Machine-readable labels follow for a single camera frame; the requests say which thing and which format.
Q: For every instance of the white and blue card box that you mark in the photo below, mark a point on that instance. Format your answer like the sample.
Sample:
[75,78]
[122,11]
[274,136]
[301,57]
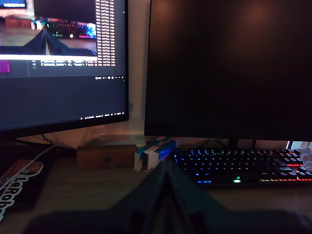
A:
[138,162]

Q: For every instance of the white box with printed picture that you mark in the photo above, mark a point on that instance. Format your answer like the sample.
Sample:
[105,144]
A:
[150,161]

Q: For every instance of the large dark computer monitor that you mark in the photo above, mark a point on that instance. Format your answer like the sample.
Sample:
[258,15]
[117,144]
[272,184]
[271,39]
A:
[231,73]

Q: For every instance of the backlit black mechanical keyboard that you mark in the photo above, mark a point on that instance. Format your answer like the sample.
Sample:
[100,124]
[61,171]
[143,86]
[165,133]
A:
[231,165]

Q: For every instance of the crumpled white tissue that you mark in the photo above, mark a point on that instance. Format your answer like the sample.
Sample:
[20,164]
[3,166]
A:
[306,156]

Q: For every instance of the lit computer monitor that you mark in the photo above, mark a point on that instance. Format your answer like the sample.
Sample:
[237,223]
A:
[61,97]

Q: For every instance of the small wooden box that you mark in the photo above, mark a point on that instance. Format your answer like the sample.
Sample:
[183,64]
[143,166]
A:
[104,157]

